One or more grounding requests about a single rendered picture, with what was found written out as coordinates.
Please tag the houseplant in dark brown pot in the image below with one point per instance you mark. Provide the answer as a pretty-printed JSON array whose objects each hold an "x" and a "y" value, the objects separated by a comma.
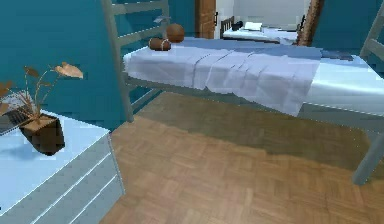
[{"x": 45, "y": 133}]

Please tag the pale blue bed blanket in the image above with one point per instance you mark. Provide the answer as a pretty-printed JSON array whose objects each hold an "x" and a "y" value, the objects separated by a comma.
[{"x": 253, "y": 75}]

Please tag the brown american football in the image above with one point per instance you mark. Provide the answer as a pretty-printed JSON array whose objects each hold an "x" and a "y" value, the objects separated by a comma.
[{"x": 159, "y": 44}]

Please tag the brown basketball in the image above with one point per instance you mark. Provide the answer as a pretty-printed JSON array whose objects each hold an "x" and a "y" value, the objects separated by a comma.
[{"x": 175, "y": 32}]

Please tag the brown wooden room door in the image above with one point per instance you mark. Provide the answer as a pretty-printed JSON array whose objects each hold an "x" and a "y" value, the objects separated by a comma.
[{"x": 205, "y": 18}]

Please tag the dark wooden bed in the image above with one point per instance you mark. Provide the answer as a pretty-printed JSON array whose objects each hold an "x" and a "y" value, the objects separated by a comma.
[{"x": 256, "y": 33}]

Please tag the white pillow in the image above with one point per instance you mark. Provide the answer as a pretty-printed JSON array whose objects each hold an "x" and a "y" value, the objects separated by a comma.
[{"x": 252, "y": 26}]

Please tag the pale grey chest of drawers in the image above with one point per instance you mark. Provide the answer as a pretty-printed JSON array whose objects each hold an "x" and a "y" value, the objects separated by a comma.
[{"x": 50, "y": 180}]

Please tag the grey laptop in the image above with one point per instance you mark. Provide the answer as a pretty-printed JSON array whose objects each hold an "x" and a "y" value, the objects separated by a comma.
[{"x": 11, "y": 111}]

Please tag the grey frame bed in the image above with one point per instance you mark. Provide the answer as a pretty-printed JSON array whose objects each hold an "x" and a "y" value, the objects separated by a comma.
[{"x": 346, "y": 83}]

